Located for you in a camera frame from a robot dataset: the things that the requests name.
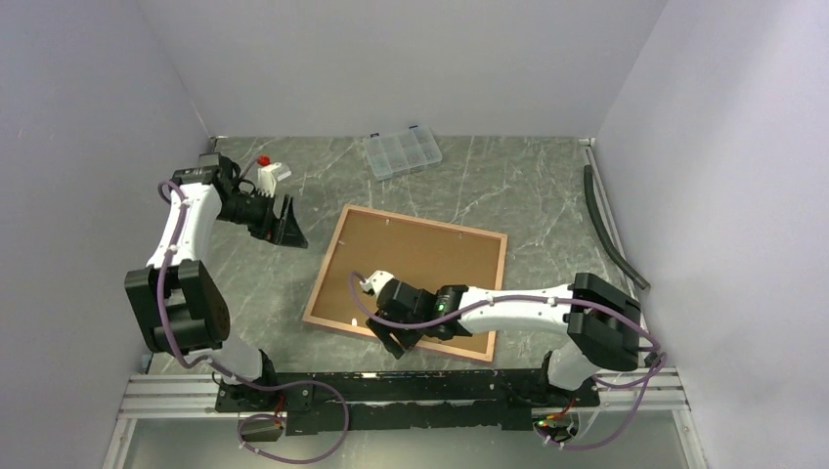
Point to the clear plastic organizer box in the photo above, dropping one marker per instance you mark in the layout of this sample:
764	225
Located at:
399	154

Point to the aluminium rail frame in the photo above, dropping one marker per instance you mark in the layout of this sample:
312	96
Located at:
528	188

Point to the brown backing board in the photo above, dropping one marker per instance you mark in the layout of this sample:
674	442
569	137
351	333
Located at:
421	259

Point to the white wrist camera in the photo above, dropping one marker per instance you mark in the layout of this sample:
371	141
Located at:
374	283
270	173

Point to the pink wooden picture frame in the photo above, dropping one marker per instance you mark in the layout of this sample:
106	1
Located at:
330	291

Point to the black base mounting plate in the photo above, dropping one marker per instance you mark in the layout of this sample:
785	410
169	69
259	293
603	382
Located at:
510	399

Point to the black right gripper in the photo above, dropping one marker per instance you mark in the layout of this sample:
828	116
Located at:
382	330

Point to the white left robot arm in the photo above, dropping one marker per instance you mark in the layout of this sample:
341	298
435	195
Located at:
177	304

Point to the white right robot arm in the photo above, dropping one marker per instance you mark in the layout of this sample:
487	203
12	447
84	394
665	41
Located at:
599	322

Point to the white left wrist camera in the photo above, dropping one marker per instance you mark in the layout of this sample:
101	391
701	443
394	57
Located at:
270	173

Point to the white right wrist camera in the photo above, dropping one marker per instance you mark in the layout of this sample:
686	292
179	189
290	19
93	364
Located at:
374	283

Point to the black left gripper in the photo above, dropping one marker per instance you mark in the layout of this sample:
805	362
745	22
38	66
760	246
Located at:
284	231

